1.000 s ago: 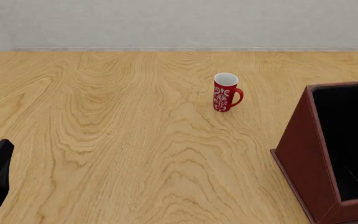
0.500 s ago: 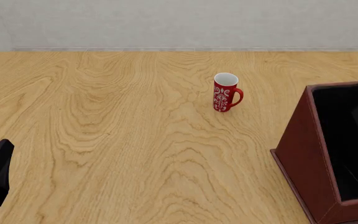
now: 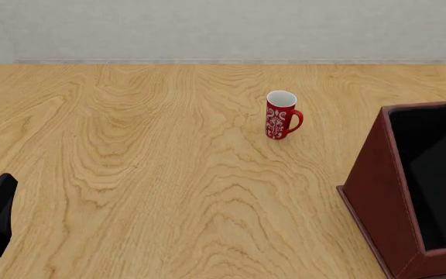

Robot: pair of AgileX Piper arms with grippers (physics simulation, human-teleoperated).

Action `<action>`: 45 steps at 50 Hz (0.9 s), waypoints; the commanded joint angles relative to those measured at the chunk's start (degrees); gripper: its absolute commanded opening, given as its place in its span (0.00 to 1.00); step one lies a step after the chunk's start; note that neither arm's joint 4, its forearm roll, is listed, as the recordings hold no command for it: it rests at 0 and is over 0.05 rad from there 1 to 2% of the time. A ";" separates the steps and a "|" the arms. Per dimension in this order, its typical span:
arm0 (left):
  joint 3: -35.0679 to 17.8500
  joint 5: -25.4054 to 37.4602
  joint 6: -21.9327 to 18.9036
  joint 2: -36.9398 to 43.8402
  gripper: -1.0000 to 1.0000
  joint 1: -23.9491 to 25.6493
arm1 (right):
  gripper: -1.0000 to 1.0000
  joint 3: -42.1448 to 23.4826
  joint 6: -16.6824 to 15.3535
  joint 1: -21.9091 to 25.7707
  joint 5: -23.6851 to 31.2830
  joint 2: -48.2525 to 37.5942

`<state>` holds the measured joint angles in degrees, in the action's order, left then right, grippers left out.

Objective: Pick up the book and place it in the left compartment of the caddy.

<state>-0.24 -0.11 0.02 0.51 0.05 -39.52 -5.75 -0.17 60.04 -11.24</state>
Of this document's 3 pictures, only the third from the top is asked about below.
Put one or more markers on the red mug with white pattern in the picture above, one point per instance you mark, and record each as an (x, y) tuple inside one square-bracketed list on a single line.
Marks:
[(280, 116)]

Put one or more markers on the red-brown desk caddy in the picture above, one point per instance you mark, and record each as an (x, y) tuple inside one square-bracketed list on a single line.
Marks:
[(385, 186)]

